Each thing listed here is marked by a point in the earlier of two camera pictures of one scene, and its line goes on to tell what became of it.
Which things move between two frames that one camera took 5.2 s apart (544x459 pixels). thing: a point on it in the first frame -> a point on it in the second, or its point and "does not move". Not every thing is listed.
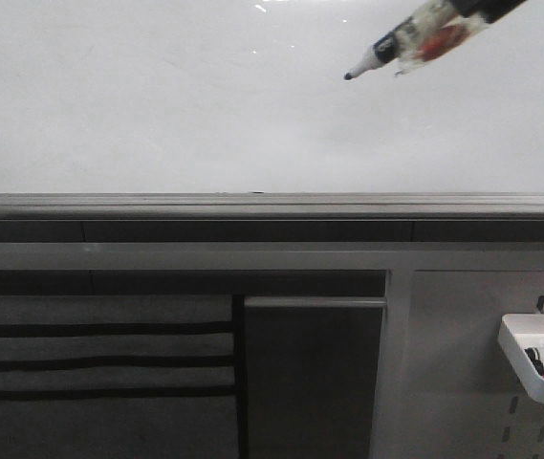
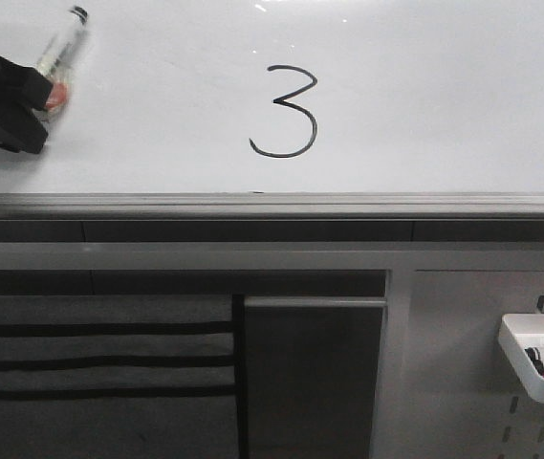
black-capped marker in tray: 534,357 does not move
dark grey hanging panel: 311,376 does not move
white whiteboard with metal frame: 239,110 does not move
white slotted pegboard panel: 446,387 does not move
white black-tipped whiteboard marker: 433,32 -> 57,58
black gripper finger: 492,10 -> 13,125
